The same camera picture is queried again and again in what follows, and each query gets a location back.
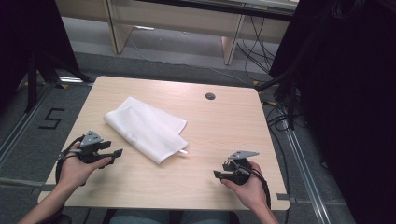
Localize white towel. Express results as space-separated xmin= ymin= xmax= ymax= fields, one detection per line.
xmin=103 ymin=96 xmax=190 ymax=165

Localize black curtain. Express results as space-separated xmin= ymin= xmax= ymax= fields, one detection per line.
xmin=0 ymin=0 xmax=80 ymax=108
xmin=269 ymin=0 xmax=396 ymax=224

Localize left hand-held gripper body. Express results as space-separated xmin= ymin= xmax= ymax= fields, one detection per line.
xmin=76 ymin=130 xmax=105 ymax=164

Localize black tripod stand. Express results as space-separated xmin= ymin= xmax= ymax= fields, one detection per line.
xmin=23 ymin=49 xmax=92 ymax=114

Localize aluminium floor rail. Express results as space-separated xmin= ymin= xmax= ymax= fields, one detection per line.
xmin=0 ymin=83 xmax=55 ymax=171
xmin=281 ymin=119 xmax=332 ymax=224

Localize person's left hand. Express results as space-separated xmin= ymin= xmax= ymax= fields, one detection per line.
xmin=58 ymin=141 xmax=113 ymax=188

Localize bundle of black hanging cables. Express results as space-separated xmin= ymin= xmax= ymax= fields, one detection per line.
xmin=235 ymin=14 xmax=278 ymax=82

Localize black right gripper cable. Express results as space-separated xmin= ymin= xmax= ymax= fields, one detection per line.
xmin=248 ymin=167 xmax=273 ymax=210

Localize person's right hand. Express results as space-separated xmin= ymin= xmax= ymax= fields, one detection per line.
xmin=220 ymin=160 xmax=268 ymax=212

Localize black floor cables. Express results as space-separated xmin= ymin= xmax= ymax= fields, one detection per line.
xmin=261 ymin=98 xmax=295 ymax=224

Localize light wooden desk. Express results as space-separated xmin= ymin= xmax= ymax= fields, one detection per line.
xmin=55 ymin=0 xmax=301 ymax=66

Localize black metal stand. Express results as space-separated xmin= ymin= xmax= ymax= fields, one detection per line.
xmin=255 ymin=18 xmax=316 ymax=132

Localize person's legs in jeans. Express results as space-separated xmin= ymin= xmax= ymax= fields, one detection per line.
xmin=108 ymin=208 xmax=232 ymax=224

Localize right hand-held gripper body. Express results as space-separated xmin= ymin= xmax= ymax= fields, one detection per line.
xmin=227 ymin=150 xmax=261 ymax=187

